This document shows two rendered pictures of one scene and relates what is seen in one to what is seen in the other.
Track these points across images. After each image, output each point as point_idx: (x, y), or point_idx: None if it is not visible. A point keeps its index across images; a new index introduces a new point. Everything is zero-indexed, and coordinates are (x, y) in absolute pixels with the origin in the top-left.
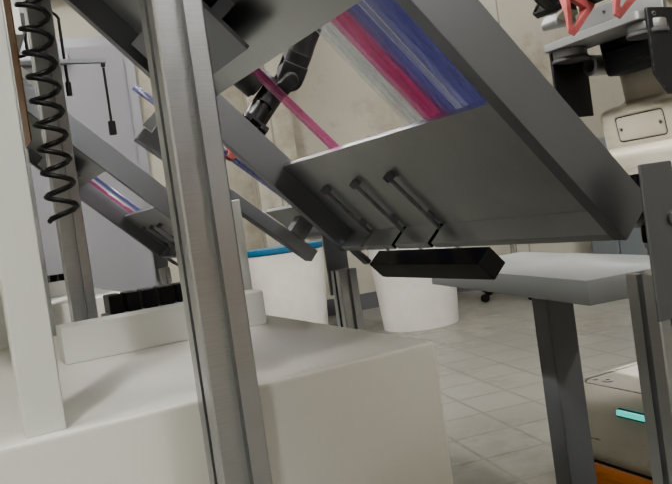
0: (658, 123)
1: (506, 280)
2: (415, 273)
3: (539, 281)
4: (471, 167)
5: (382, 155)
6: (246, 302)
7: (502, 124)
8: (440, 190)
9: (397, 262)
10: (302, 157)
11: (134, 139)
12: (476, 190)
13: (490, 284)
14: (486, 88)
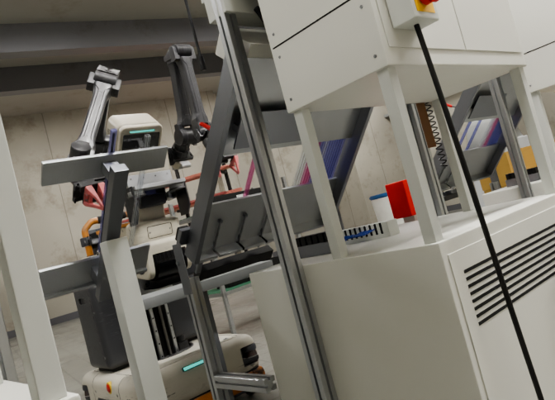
0: (168, 229)
1: (219, 279)
2: (230, 269)
3: (244, 270)
4: (301, 203)
5: None
6: None
7: None
8: None
9: (223, 264)
10: (218, 201)
11: (118, 170)
12: (291, 214)
13: (204, 287)
14: (350, 172)
